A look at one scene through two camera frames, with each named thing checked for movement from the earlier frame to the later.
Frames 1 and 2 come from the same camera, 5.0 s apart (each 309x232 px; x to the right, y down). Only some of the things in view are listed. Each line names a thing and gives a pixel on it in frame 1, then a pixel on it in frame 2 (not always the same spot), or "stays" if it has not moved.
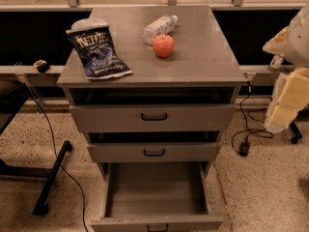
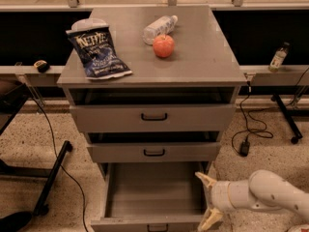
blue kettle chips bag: x=96 y=47 stays
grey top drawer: x=153 y=109 stays
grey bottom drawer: x=155 y=196 stays
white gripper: x=298 y=43 to x=219 y=194
